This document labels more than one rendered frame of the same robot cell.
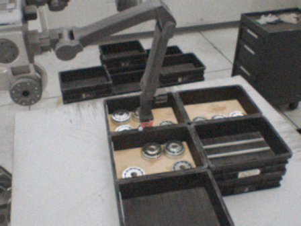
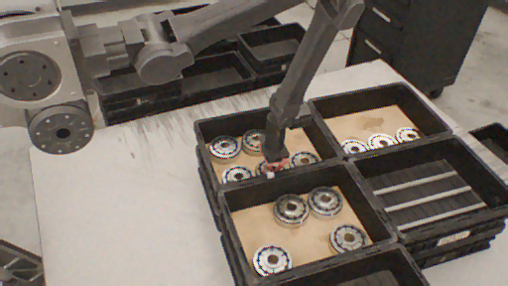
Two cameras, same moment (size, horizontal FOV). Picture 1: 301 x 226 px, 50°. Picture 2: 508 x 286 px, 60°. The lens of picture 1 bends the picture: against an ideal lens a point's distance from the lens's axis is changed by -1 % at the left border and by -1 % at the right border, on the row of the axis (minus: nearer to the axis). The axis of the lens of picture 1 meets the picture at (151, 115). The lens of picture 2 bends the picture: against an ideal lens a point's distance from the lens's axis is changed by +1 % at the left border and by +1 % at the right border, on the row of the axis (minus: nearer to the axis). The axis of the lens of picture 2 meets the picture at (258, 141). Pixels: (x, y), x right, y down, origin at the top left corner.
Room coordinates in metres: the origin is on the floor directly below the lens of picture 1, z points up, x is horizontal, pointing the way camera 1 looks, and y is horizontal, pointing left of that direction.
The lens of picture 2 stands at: (0.40, 0.24, 1.85)
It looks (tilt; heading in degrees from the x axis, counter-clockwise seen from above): 44 degrees down; 350
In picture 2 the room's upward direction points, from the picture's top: 3 degrees clockwise
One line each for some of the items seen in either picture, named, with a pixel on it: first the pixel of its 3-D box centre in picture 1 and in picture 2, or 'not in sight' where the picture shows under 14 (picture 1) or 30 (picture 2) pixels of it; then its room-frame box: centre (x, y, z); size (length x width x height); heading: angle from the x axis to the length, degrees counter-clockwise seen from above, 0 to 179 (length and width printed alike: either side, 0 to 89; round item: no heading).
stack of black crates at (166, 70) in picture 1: (177, 85); (276, 72); (2.51, -0.23, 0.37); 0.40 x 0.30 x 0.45; 107
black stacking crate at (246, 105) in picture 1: (216, 111); (373, 129); (1.44, -0.35, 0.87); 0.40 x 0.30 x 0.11; 101
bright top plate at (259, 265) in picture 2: (134, 175); (272, 260); (0.98, 0.08, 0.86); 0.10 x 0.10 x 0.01
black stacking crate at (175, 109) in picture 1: (144, 120); (264, 153); (1.37, 0.04, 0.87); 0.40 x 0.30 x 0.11; 101
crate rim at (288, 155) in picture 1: (238, 140); (431, 183); (1.15, -0.41, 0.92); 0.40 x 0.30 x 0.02; 101
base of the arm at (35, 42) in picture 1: (37, 42); (98, 50); (1.06, 0.40, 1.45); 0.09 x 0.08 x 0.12; 17
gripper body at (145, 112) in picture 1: (145, 109); (274, 140); (1.30, 0.03, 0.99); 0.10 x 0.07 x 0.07; 11
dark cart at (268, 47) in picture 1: (273, 64); (411, 35); (2.74, -1.15, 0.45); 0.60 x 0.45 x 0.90; 107
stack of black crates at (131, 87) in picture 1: (134, 97); (212, 95); (2.40, 0.15, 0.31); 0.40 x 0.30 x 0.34; 107
